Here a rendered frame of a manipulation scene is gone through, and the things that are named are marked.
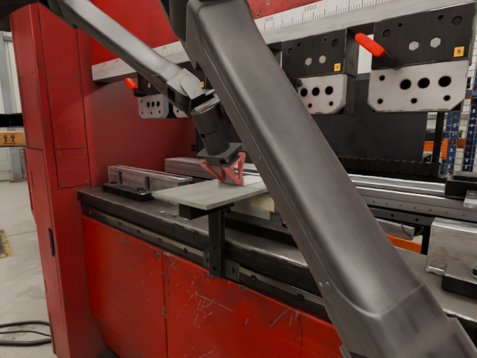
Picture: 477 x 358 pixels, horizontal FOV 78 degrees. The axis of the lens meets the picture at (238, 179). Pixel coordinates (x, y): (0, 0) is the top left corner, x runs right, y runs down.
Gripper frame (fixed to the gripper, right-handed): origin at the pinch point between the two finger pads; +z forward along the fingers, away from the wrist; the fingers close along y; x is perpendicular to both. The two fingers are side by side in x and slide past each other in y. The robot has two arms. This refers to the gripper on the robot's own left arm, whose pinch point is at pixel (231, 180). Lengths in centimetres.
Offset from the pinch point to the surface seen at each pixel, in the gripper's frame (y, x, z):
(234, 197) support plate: -9.3, 8.5, -2.9
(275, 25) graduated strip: -8.0, -22.9, -29.1
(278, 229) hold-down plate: -13.0, 2.6, 10.9
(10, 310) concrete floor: 169, 67, 79
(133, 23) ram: 51, -27, -41
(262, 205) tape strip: -4.5, -3.2, 10.1
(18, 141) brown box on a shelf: 241, -8, 3
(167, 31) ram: 32, -25, -35
